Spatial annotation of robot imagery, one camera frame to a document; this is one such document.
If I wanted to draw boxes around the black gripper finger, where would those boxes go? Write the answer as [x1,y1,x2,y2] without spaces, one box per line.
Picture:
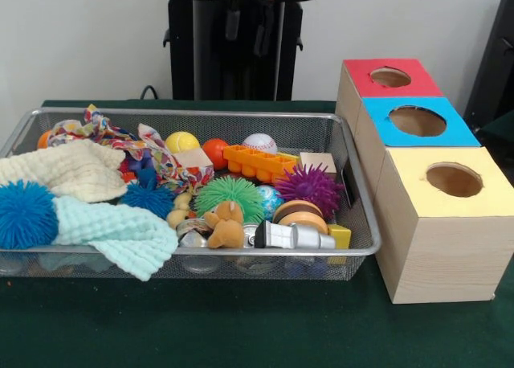
[253,5,275,58]
[225,5,241,42]

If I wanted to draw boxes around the cream knitted cloth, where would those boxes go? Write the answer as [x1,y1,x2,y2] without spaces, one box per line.
[0,138,129,204]

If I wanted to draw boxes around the light blue waffle cloth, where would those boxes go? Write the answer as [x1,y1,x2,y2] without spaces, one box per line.
[51,194,180,283]

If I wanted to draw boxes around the blue spiky rubber ball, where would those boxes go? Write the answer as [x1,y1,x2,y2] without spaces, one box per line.
[0,179,60,251]

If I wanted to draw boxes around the shallow clear mesh bin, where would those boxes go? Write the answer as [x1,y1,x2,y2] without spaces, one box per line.
[0,106,383,283]

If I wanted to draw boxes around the wooden box with three holes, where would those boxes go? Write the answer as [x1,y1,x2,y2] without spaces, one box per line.
[336,58,514,305]

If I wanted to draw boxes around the small white baseball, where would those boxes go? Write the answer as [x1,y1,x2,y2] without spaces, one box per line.
[242,133,279,155]

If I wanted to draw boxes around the smooth orange ball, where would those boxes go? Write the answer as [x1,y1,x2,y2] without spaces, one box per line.
[202,137,230,171]

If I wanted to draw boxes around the orange toy building brick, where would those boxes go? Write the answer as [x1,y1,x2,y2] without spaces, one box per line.
[222,144,300,184]

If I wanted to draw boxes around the yellow tennis ball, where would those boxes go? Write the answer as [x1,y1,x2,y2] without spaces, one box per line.
[165,131,201,154]

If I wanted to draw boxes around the colourful patterned cloth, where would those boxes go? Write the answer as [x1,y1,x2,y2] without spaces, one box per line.
[137,122,216,195]

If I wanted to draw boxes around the purple spiky rubber ball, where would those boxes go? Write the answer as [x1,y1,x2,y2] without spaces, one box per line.
[275,162,345,220]

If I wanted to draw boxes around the green spiky rubber ball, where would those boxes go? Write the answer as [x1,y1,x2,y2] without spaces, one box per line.
[195,175,266,224]

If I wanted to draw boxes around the black equipment case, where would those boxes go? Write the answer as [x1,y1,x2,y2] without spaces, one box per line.
[463,0,514,144]

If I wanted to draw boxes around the dark green table cloth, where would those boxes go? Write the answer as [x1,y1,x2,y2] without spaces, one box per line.
[0,98,514,368]

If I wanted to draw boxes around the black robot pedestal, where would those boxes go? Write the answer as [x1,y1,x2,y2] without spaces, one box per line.
[154,0,324,102]

